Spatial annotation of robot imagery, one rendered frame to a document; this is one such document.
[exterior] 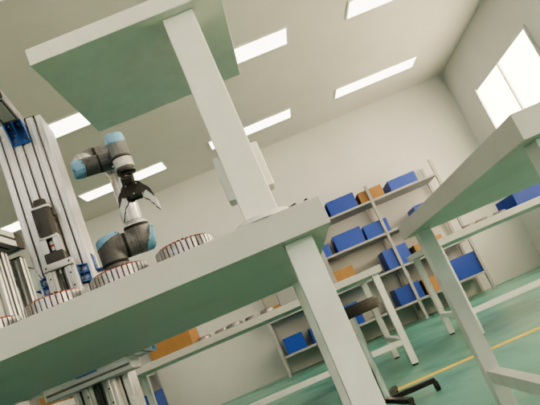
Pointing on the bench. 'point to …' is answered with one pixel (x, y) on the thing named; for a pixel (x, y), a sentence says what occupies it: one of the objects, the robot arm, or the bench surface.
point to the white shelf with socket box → (162, 83)
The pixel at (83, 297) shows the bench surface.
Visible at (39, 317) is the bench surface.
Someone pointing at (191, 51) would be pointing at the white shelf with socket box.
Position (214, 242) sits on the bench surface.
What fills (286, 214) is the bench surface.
